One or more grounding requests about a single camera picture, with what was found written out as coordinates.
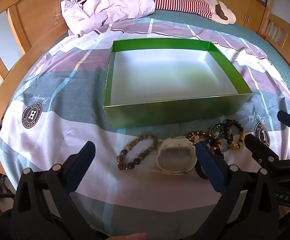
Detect white wristwatch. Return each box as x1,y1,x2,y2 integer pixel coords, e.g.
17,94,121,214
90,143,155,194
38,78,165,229
156,135,198,175

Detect plush toy striped shirt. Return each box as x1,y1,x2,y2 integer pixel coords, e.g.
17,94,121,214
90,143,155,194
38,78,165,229
141,0,237,25

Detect person's left hand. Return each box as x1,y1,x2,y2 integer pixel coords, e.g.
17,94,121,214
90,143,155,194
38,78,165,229
105,233,147,240

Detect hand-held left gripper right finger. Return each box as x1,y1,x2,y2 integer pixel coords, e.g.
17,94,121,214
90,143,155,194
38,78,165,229
195,142,286,240

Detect wooden bed frame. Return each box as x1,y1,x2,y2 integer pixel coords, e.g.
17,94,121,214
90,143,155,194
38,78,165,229
0,31,69,177

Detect amber bead bracelet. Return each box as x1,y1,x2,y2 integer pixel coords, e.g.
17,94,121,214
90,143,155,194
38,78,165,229
187,131,222,153

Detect brown stone bead bracelet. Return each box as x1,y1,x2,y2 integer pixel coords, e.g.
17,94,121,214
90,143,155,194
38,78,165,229
116,134,160,171

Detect green cardboard box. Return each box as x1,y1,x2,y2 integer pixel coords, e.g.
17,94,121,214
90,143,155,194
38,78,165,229
103,38,254,132

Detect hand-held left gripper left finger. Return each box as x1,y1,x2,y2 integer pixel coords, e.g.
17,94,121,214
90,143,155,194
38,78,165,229
11,141,110,240

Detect dark bead bracelet gold charms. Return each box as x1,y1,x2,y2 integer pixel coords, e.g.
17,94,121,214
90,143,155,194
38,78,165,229
221,119,246,151

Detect person's right hand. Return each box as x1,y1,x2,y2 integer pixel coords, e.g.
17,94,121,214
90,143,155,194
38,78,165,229
278,204,290,218

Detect black bangle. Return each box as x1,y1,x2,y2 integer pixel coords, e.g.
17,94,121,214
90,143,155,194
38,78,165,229
194,152,209,180

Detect printed patchwork bed sheet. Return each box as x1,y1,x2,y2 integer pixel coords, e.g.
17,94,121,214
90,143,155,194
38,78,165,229
0,17,290,240

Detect crumpled lilac quilt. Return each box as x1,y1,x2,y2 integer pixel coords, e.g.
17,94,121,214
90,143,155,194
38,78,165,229
60,0,156,36

